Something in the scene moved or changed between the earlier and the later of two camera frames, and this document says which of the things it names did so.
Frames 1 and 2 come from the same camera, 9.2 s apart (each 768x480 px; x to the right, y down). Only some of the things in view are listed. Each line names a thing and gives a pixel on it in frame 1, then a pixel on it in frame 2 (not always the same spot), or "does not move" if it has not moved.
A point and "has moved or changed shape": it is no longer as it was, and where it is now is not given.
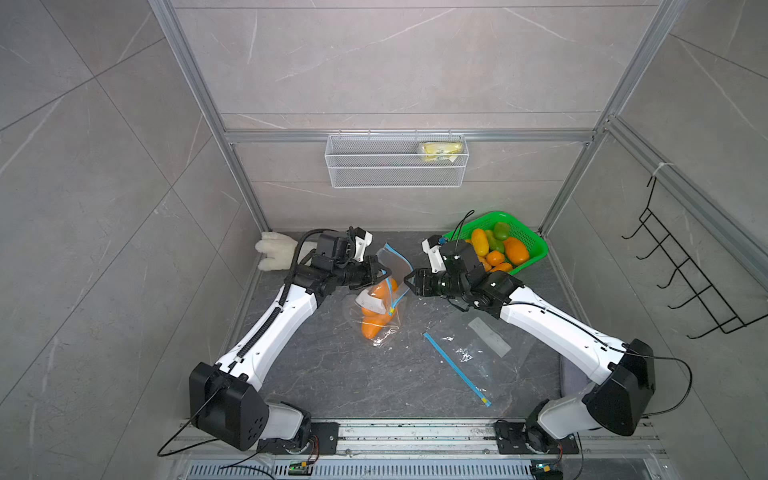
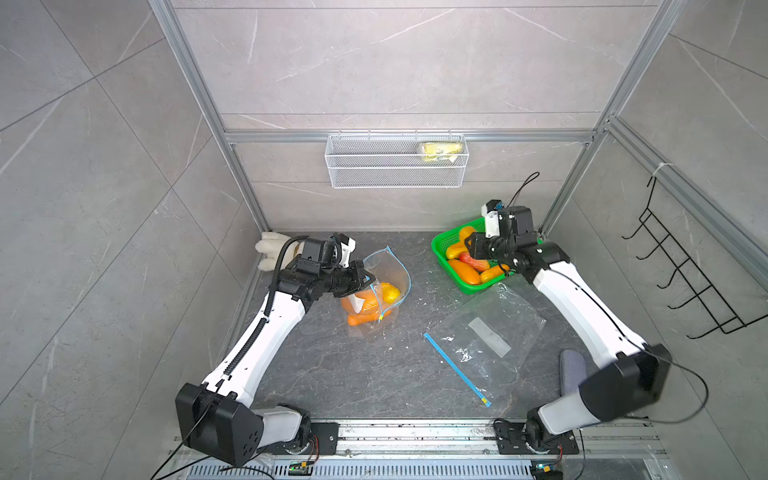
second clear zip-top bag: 487,353 does not move
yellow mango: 481,242 has moved or changed shape
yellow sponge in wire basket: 435,150 does not move
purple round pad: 571,377 does not move
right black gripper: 422,282 -> 475,248
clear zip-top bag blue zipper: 373,311 has moved or changed shape
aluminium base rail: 413,450 does not move
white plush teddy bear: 280,251 does not move
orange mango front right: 502,267 does not move
